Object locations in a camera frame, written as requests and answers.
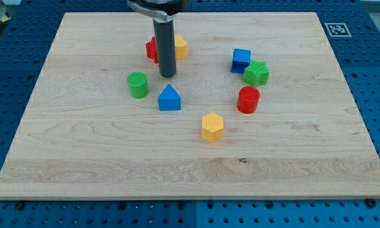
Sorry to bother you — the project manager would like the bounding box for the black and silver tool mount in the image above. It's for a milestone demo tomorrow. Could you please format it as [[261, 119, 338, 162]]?
[[127, 0, 188, 23]]

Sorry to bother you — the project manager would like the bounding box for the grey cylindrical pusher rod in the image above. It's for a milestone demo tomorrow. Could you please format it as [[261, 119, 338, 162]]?
[[153, 20, 177, 77]]

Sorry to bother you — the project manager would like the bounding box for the yellow heart block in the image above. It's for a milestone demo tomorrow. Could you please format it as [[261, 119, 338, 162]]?
[[174, 34, 187, 59]]

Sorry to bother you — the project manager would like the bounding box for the red star block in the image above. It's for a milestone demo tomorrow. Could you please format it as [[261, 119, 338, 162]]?
[[145, 36, 158, 64]]

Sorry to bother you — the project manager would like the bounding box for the green star block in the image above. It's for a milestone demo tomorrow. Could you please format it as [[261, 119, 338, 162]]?
[[242, 60, 270, 87]]

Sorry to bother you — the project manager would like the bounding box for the green cylinder block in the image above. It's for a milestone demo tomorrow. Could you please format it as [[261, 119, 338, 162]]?
[[127, 72, 149, 98]]

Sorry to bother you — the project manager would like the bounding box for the blue triangle block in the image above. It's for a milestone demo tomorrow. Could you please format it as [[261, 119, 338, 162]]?
[[158, 84, 181, 111]]

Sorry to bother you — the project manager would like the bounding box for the blue cube block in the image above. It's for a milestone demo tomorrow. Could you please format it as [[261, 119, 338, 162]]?
[[231, 49, 251, 74]]

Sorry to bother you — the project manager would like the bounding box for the yellow hexagon block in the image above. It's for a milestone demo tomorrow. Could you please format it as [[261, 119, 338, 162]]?
[[201, 113, 224, 143]]

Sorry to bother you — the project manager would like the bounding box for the red cylinder block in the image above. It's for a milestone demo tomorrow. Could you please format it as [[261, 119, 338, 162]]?
[[237, 85, 260, 114]]

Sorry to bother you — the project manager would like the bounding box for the light wooden board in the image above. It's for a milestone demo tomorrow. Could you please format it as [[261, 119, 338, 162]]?
[[0, 12, 380, 201]]

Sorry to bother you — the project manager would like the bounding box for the white fiducial marker tag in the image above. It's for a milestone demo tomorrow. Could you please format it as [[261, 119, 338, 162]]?
[[324, 22, 352, 37]]

